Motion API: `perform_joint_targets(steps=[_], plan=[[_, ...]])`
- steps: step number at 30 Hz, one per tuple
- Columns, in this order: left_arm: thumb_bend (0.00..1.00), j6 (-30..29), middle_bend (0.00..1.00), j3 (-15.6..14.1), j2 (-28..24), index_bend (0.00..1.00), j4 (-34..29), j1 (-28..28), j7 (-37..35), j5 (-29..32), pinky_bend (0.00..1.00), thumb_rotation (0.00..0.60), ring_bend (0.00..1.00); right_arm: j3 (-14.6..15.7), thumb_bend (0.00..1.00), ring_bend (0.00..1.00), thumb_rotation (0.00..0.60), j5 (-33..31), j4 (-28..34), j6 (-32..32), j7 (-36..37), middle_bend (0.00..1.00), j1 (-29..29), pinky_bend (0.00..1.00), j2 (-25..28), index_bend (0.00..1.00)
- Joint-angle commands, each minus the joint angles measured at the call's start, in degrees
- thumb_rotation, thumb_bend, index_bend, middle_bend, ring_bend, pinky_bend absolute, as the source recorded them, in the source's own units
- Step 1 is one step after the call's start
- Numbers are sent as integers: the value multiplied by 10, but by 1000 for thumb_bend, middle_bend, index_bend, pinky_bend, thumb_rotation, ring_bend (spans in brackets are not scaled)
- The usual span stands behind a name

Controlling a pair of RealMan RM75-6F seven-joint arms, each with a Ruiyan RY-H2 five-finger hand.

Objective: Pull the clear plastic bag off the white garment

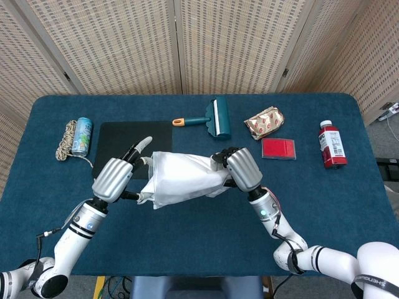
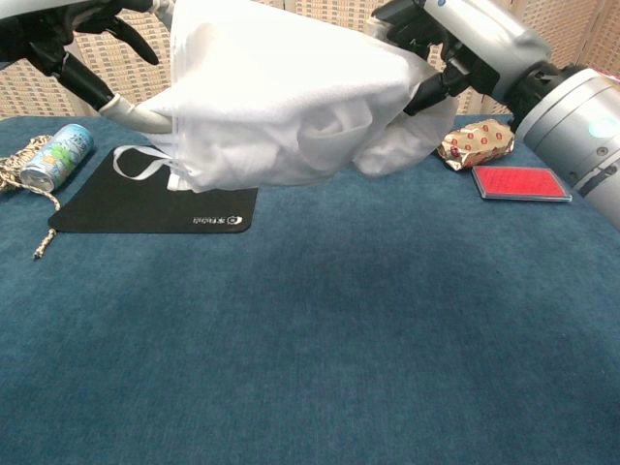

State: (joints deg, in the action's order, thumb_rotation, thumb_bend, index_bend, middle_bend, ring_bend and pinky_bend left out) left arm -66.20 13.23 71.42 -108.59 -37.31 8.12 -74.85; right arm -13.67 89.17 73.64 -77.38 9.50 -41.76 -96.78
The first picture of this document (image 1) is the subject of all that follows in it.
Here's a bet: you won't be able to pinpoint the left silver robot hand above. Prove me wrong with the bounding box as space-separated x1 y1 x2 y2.
92 136 153 203

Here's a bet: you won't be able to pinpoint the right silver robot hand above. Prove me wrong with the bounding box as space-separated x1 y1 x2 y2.
210 146 264 193

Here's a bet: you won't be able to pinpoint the translucent plastic bag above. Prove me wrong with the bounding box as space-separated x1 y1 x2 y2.
137 151 233 210

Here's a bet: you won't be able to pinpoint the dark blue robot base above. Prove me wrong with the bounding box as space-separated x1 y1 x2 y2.
129 275 264 299

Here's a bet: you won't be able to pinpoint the red card holder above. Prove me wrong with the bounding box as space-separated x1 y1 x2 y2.
261 137 297 161

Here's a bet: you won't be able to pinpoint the black mouse pad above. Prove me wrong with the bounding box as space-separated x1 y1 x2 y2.
92 121 173 181

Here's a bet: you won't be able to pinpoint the gold foil snack packet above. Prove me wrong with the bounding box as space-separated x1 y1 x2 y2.
244 106 285 141

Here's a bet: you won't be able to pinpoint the light blue drink can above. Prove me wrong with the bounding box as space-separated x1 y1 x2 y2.
71 117 94 157

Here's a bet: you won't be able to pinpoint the teal lint roller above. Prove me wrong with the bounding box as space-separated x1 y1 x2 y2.
171 96 233 140

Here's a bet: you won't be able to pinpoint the red juice bottle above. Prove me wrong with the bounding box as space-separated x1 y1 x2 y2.
317 120 348 170

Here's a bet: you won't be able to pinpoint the woven folding screen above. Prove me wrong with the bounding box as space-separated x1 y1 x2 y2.
0 0 399 200

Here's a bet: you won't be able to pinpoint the white power strip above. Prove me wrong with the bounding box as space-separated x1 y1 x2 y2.
378 102 399 121

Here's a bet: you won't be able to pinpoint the beige braided rope coil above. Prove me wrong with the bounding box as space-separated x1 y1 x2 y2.
55 120 96 171

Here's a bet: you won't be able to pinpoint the tangled floor cables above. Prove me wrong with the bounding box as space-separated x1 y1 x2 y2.
104 275 133 297

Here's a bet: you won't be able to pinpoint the black frame object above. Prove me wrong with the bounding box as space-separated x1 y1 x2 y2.
375 157 399 181

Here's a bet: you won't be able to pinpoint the white power cable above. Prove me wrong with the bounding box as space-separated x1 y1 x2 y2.
386 115 399 143

